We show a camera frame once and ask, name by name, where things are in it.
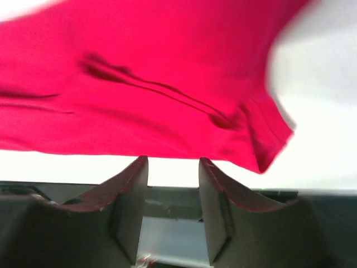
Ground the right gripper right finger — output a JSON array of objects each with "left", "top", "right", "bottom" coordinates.
[{"left": 199, "top": 158, "right": 335, "bottom": 267}]

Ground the red polo shirt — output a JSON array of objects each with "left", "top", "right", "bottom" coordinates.
[{"left": 1, "top": 0, "right": 307, "bottom": 174}]

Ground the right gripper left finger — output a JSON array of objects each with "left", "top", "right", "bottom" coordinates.
[{"left": 1, "top": 156, "right": 148, "bottom": 267}]

